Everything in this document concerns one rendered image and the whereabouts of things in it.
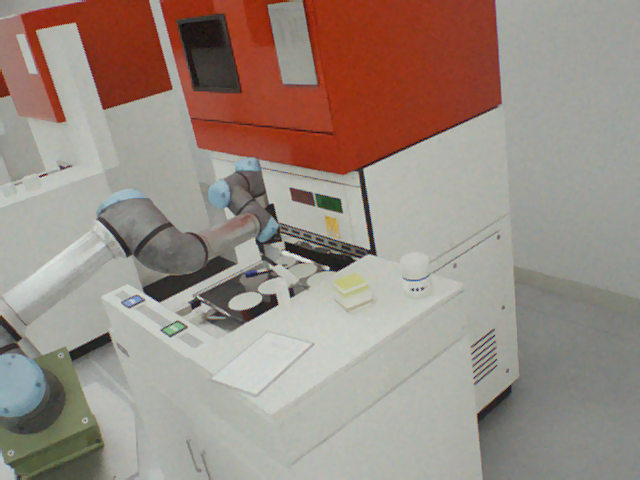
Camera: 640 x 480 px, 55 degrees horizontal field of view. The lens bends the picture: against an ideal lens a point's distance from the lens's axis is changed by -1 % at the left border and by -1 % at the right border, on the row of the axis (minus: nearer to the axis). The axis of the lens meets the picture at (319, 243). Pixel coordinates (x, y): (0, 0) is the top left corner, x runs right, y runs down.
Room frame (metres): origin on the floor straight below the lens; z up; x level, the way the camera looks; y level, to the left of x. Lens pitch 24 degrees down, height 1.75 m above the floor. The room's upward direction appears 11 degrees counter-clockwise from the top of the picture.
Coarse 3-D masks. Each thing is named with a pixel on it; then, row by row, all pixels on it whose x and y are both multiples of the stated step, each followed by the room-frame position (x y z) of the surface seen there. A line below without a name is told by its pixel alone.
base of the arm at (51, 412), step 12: (48, 372) 1.23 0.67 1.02; (60, 384) 1.23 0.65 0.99; (60, 396) 1.21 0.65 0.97; (48, 408) 1.15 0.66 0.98; (60, 408) 1.19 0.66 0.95; (0, 420) 1.14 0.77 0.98; (12, 420) 1.11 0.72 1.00; (36, 420) 1.13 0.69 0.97; (48, 420) 1.16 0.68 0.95; (24, 432) 1.14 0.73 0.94; (36, 432) 1.16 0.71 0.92
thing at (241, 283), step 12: (288, 252) 1.91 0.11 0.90; (240, 276) 1.81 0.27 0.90; (252, 276) 1.79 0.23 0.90; (264, 276) 1.77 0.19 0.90; (276, 276) 1.75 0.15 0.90; (216, 288) 1.75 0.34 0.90; (228, 288) 1.74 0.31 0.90; (240, 288) 1.72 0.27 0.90; (252, 288) 1.70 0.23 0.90; (288, 288) 1.66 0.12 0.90; (300, 288) 1.64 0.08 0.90; (216, 300) 1.67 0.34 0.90; (228, 300) 1.66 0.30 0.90; (264, 300) 1.61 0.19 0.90; (276, 300) 1.60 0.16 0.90; (240, 312) 1.57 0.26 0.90; (252, 312) 1.56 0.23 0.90; (264, 312) 1.54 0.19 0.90
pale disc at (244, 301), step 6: (240, 294) 1.68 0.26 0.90; (246, 294) 1.67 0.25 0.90; (252, 294) 1.67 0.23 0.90; (258, 294) 1.66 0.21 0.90; (234, 300) 1.65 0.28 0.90; (240, 300) 1.64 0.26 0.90; (246, 300) 1.63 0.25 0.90; (252, 300) 1.63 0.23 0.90; (258, 300) 1.62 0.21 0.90; (234, 306) 1.61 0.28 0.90; (240, 306) 1.60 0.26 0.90; (246, 306) 1.60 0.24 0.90; (252, 306) 1.59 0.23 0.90
